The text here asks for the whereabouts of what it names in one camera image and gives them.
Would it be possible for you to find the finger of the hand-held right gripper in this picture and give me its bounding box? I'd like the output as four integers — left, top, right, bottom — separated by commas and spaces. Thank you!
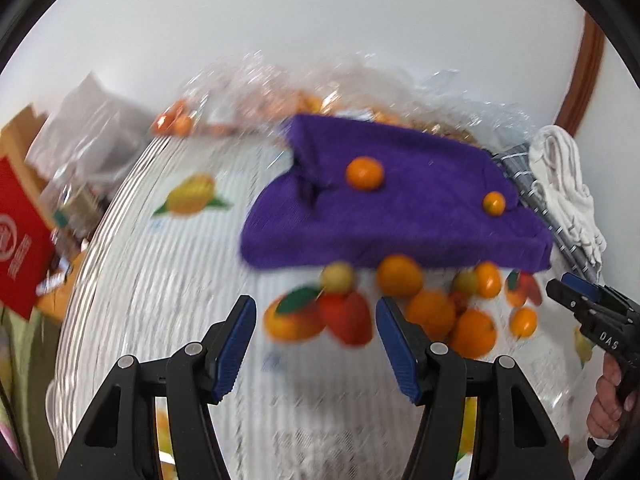
562, 273, 640, 318
546, 280, 593, 328

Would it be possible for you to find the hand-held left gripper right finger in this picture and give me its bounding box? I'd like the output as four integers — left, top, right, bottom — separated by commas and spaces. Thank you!
375, 296, 576, 480

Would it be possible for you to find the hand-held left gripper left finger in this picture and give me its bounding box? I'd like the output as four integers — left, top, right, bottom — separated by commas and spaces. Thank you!
59, 295, 257, 480

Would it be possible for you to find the small orange kumquat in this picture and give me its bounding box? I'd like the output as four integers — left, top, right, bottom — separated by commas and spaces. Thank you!
482, 191, 507, 217
510, 307, 538, 338
474, 261, 502, 298

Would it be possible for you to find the small yellow-green fruit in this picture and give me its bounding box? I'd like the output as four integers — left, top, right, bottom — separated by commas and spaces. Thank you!
451, 270, 478, 295
320, 261, 357, 293

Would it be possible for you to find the person's right hand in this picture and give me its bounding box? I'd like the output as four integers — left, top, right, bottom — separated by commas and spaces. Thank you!
587, 355, 628, 448

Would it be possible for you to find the white towel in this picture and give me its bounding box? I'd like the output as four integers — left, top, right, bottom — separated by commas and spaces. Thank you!
529, 125, 608, 273

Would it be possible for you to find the grey checked cloth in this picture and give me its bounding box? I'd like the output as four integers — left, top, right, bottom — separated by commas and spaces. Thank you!
492, 142, 601, 281

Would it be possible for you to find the purple towel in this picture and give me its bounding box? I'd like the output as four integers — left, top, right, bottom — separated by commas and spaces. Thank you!
240, 114, 555, 273

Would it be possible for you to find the wooden side table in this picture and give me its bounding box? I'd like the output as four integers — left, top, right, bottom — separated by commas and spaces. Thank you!
35, 250, 88, 321

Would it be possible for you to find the clear plastic bag of longans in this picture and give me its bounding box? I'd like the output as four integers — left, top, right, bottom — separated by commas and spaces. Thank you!
410, 67, 531, 153

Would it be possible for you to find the green cloth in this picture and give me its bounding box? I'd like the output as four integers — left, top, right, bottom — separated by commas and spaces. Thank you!
0, 305, 66, 461

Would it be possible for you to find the red box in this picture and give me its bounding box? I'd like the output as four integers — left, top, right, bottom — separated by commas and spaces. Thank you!
0, 155, 58, 320

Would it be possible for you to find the clear plastic bag of kumquats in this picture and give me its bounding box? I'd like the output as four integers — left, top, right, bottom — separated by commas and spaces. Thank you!
225, 50, 416, 126

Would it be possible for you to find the white plastic bag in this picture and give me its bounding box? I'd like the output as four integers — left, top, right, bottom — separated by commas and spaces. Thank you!
25, 72, 161, 186

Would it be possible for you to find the brown cardboard box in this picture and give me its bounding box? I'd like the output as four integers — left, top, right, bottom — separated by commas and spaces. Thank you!
0, 104, 51, 181

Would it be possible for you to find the brown wooden door frame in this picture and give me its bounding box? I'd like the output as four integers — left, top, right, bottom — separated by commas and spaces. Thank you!
552, 10, 606, 136

